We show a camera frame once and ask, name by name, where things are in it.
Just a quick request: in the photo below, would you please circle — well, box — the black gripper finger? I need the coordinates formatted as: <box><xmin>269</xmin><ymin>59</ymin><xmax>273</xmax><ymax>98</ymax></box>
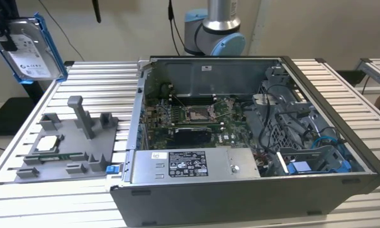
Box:
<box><xmin>2</xmin><ymin>33</ymin><xmax>18</xmax><ymax>52</ymax></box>

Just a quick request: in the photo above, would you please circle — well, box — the hard disk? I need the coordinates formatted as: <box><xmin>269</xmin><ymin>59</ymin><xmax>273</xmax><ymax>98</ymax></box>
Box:
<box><xmin>0</xmin><ymin>11</ymin><xmax>70</xmax><ymax>85</ymax></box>

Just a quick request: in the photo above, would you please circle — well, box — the grey disk bay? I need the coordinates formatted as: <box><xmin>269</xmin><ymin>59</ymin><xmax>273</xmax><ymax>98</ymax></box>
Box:
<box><xmin>278</xmin><ymin>144</ymin><xmax>351</xmax><ymax>173</ymax></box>

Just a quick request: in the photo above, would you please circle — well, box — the black stand pole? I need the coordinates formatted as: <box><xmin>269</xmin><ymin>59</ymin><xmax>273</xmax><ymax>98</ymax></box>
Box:
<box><xmin>20</xmin><ymin>80</ymin><xmax>47</xmax><ymax>105</ymax></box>

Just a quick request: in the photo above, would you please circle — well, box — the silver CPU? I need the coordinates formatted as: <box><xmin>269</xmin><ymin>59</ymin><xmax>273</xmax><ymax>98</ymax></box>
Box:
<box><xmin>38</xmin><ymin>137</ymin><xmax>65</xmax><ymax>153</ymax></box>

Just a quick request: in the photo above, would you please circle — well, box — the grey parts rack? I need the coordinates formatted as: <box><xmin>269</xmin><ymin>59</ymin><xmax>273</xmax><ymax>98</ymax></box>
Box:
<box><xmin>15</xmin><ymin>95</ymin><xmax>121</xmax><ymax>184</ymax></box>

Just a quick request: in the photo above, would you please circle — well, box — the green RAM stick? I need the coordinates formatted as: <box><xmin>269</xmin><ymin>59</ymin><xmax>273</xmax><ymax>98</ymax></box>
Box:
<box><xmin>39</xmin><ymin>153</ymin><xmax>83</xmax><ymax>162</ymax></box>

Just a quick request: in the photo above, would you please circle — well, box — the CPU socket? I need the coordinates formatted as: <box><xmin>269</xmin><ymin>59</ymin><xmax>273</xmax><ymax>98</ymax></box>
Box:
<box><xmin>186</xmin><ymin>105</ymin><xmax>215</xmax><ymax>121</ymax></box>

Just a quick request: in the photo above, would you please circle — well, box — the silver power supply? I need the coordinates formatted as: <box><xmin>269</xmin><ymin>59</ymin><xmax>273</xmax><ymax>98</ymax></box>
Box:
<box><xmin>129</xmin><ymin>148</ymin><xmax>263</xmax><ymax>185</ymax></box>

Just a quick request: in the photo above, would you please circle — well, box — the black graphics card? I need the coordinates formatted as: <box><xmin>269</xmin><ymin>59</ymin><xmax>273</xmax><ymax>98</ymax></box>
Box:
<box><xmin>173</xmin><ymin>127</ymin><xmax>213</xmax><ymax>146</ymax></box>

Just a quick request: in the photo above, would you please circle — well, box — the metal socket cover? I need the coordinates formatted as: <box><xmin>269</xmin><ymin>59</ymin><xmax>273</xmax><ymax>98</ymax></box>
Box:
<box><xmin>210</xmin><ymin>99</ymin><xmax>238</xmax><ymax>120</ymax></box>

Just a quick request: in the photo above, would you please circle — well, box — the green motherboard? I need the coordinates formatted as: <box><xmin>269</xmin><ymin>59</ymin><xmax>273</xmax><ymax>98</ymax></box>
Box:
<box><xmin>145</xmin><ymin>95</ymin><xmax>258</xmax><ymax>150</ymax></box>

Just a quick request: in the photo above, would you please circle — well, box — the grey metal drive cage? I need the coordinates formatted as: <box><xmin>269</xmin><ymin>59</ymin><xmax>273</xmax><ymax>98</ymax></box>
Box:
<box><xmin>243</xmin><ymin>79</ymin><xmax>321</xmax><ymax>152</ymax></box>

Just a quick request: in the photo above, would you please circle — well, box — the open dark PC case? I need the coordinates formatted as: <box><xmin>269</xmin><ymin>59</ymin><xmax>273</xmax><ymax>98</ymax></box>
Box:
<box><xmin>110</xmin><ymin>55</ymin><xmax>380</xmax><ymax>226</ymax></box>

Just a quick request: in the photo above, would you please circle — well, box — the blue bay clip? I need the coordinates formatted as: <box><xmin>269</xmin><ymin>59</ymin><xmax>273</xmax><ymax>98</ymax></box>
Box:
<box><xmin>289</xmin><ymin>162</ymin><xmax>313</xmax><ymax>172</ymax></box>

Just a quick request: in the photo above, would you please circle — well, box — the black box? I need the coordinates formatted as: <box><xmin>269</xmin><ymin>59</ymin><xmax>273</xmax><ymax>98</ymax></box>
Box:
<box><xmin>338</xmin><ymin>70</ymin><xmax>367</xmax><ymax>87</ymax></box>

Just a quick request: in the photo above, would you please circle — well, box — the metal slat side table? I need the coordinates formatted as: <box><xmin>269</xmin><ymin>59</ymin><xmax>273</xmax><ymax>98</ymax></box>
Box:
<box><xmin>355</xmin><ymin>58</ymin><xmax>380</xmax><ymax>92</ymax></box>

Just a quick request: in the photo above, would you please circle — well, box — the thin black wall cable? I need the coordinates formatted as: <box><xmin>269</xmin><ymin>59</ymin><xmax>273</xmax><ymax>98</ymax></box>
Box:
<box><xmin>46</xmin><ymin>9</ymin><xmax>86</xmax><ymax>62</ymax></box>

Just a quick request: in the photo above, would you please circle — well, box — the black hanging strap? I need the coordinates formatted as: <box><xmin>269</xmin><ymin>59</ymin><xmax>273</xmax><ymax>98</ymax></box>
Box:
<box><xmin>91</xmin><ymin>0</ymin><xmax>102</xmax><ymax>23</ymax></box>

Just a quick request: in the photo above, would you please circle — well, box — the black hanging cable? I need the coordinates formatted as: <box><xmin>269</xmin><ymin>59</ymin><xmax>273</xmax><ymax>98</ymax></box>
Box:
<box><xmin>167</xmin><ymin>0</ymin><xmax>182</xmax><ymax>56</ymax></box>

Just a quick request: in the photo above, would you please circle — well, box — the black wire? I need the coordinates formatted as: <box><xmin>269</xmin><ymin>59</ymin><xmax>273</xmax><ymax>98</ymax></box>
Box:
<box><xmin>257</xmin><ymin>85</ymin><xmax>305</xmax><ymax>152</ymax></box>

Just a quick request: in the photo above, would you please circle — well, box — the blue wire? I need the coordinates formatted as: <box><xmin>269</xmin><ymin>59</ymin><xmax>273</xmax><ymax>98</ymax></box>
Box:
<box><xmin>313</xmin><ymin>134</ymin><xmax>349</xmax><ymax>153</ymax></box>

